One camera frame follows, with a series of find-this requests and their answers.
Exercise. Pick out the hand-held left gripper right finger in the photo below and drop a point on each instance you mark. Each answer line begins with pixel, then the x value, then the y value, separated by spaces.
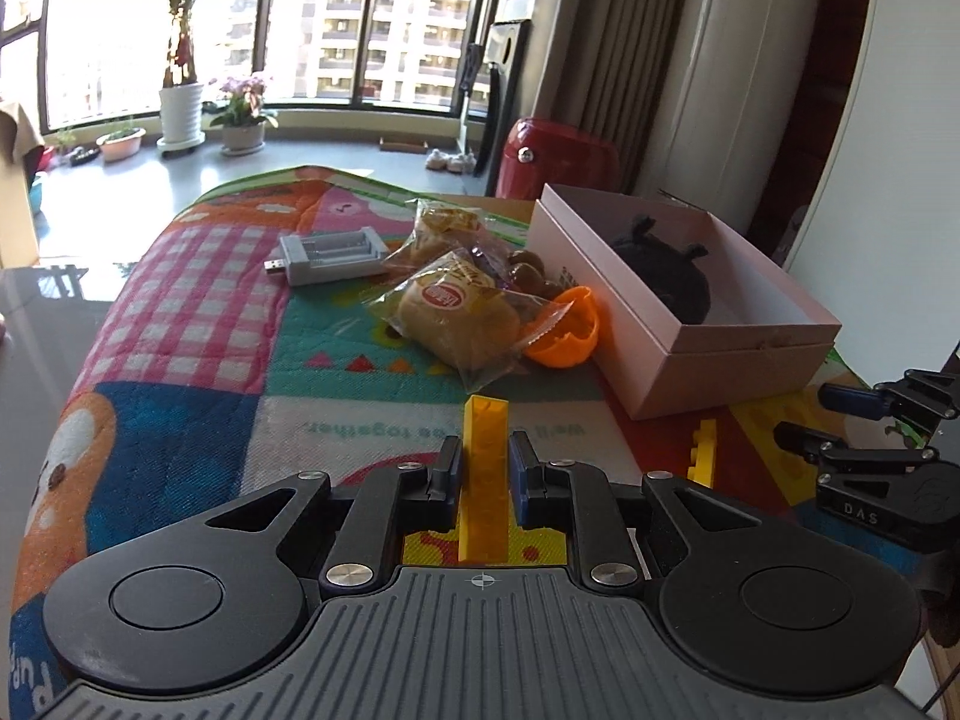
pixel 519 491

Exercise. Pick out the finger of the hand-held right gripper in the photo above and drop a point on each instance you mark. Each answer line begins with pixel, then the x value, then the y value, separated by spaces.
pixel 847 399
pixel 806 441

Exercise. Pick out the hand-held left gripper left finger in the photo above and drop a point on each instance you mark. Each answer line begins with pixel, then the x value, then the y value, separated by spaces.
pixel 451 481

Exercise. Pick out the long yellow toy brick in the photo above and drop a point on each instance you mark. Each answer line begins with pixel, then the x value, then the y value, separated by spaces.
pixel 484 465

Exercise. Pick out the short yellow toy brick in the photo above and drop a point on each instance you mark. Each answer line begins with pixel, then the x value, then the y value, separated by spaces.
pixel 703 454

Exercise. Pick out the cardboard box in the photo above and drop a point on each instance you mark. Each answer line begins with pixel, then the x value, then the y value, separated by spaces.
pixel 675 360

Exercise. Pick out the large bread packet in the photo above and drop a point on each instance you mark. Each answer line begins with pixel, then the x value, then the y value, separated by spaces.
pixel 450 315

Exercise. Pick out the orange plastic bowl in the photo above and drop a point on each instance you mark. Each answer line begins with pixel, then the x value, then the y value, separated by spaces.
pixel 574 330

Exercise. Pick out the brown chestnut packet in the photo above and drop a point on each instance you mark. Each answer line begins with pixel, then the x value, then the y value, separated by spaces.
pixel 525 270

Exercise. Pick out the small bread packet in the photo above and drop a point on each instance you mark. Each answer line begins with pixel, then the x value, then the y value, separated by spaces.
pixel 439 229

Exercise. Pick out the grey battery charger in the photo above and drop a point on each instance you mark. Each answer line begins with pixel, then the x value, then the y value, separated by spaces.
pixel 330 259

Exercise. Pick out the black plush toy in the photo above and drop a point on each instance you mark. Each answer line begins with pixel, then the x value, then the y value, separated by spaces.
pixel 667 270

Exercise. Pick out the colourful printed blanket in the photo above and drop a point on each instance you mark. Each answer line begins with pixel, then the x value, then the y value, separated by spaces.
pixel 187 300

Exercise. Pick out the pair of white shoes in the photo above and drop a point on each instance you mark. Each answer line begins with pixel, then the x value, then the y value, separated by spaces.
pixel 450 161

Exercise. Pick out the white standing air conditioner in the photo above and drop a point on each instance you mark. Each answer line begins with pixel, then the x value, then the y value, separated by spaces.
pixel 750 90

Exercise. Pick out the red round bin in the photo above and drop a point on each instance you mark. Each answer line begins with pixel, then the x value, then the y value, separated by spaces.
pixel 555 157

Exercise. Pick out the flat cardboard tray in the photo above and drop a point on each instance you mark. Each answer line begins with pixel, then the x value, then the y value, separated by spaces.
pixel 403 144

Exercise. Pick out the pink flowering potted plant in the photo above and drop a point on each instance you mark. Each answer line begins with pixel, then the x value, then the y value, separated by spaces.
pixel 244 116

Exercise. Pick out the beige ribbed curtain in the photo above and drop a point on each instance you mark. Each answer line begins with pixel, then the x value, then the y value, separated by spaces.
pixel 600 30

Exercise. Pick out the tall plant in white pot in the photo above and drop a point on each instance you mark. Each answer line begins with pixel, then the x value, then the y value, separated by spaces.
pixel 182 105

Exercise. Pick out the pink oval planter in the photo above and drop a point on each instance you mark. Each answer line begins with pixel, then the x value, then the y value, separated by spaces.
pixel 121 144

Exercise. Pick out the teal plastic basin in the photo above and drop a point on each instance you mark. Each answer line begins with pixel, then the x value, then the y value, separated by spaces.
pixel 37 195

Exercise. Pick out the tan armchair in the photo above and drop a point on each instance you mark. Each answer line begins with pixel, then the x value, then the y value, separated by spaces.
pixel 15 187

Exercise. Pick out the black window frame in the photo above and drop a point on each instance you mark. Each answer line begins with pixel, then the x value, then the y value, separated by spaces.
pixel 262 22

